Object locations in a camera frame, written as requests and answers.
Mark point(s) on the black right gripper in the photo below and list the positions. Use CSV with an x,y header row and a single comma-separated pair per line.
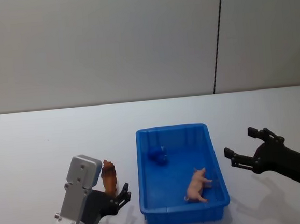
x,y
278,156

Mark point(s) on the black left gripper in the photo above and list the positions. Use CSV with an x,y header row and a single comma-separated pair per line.
x,y
97,207

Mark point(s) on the brown toy animal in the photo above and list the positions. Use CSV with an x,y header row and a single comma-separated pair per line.
x,y
109,177

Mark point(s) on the blue toy animal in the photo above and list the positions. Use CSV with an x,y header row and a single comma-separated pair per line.
x,y
157,155

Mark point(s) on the blue plastic bin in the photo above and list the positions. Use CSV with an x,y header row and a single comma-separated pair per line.
x,y
175,172

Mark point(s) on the pink toy pig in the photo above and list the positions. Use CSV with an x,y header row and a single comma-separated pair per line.
x,y
196,185

